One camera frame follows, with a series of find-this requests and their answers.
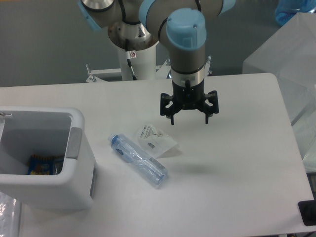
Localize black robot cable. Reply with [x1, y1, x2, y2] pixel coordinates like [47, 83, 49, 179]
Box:
[124, 39, 138, 81]

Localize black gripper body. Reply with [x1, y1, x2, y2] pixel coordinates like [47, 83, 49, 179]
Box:
[172, 80, 205, 110]

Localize white metal base frame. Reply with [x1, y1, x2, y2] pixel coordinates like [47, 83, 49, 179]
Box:
[85, 55, 212, 83]

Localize clear plastic sheet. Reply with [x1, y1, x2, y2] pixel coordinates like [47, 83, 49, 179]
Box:
[0, 193, 21, 237]

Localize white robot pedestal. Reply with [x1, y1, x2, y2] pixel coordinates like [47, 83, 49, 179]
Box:
[116, 41, 159, 81]

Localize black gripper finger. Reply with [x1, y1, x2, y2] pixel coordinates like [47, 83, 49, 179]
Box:
[160, 93, 182, 125]
[197, 90, 219, 124]

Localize clear plastic wrapper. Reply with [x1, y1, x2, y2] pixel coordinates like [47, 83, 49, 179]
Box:
[137, 123, 179, 159]

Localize crushed clear plastic bottle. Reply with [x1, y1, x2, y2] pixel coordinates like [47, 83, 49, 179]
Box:
[108, 133, 168, 189]

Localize blue plastic bag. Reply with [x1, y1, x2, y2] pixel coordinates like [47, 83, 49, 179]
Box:
[275, 0, 316, 26]

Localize translucent plastic box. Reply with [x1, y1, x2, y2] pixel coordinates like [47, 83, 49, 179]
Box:
[242, 13, 316, 173]

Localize black device at table edge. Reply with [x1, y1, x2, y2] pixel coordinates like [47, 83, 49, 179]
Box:
[298, 200, 316, 226]

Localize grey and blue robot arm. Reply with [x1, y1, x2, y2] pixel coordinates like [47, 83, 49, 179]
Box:
[78, 0, 235, 119]

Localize blue yellow snack packet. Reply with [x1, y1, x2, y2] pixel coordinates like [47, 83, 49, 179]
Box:
[28, 155, 64, 175]

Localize white trash can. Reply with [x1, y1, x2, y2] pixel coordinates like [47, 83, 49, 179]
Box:
[0, 106, 97, 209]

